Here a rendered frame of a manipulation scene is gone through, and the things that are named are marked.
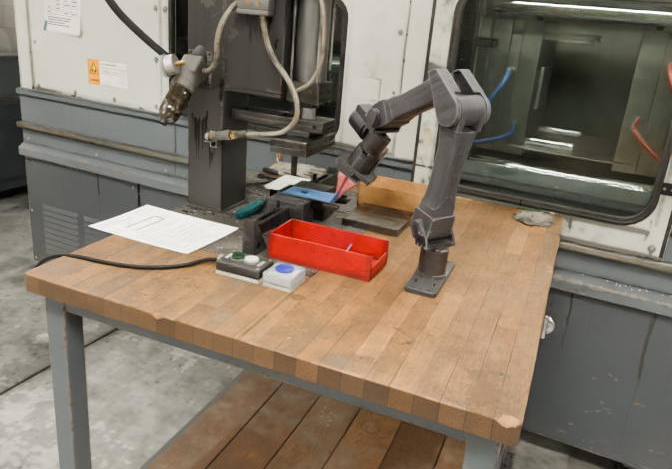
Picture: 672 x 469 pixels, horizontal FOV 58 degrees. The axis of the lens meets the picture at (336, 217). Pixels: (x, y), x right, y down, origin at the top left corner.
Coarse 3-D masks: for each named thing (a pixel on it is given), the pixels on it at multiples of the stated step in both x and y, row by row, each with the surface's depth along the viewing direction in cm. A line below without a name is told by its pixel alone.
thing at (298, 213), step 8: (296, 208) 152; (304, 208) 152; (312, 208) 156; (288, 216) 153; (296, 216) 152; (304, 216) 152; (312, 216) 157; (320, 216) 165; (328, 216) 168; (280, 224) 155
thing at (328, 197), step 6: (294, 186) 164; (288, 192) 158; (294, 192) 158; (300, 192) 160; (306, 192) 160; (312, 192) 160; (318, 192) 160; (324, 192) 161; (318, 198) 155; (324, 198) 156; (330, 198) 156; (336, 198) 156
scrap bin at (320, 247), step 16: (288, 224) 146; (304, 224) 147; (272, 240) 138; (288, 240) 136; (304, 240) 148; (320, 240) 146; (336, 240) 144; (352, 240) 143; (368, 240) 141; (384, 240) 140; (272, 256) 139; (288, 256) 137; (304, 256) 136; (320, 256) 134; (336, 256) 132; (352, 256) 131; (368, 256) 129; (384, 256) 138; (336, 272) 133; (352, 272) 132; (368, 272) 130
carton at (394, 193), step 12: (384, 180) 188; (396, 180) 186; (360, 192) 179; (372, 192) 178; (384, 192) 176; (396, 192) 175; (408, 192) 174; (420, 192) 184; (360, 204) 180; (384, 204) 177; (396, 204) 176; (408, 204) 175
